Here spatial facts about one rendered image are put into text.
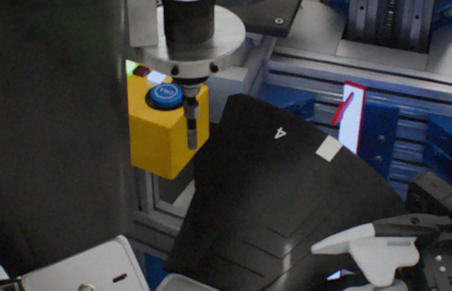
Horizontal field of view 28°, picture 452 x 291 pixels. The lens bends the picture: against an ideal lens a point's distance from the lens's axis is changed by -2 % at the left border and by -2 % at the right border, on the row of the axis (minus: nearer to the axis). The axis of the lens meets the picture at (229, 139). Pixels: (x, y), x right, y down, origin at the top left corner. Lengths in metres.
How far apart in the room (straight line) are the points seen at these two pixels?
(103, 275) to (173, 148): 0.47
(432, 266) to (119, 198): 0.28
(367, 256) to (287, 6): 0.70
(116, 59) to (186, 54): 0.15
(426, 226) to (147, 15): 0.35
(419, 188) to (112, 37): 0.33
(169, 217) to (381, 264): 0.57
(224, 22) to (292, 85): 0.88
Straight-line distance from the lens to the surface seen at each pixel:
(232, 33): 0.57
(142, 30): 0.55
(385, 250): 0.78
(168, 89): 1.15
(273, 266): 0.79
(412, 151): 1.49
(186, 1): 0.54
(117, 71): 0.69
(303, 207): 0.84
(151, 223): 1.30
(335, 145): 0.92
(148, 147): 1.15
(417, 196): 0.87
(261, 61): 1.43
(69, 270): 0.70
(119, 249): 0.69
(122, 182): 0.68
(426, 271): 0.79
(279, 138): 0.90
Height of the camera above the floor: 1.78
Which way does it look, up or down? 41 degrees down
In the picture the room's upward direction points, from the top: straight up
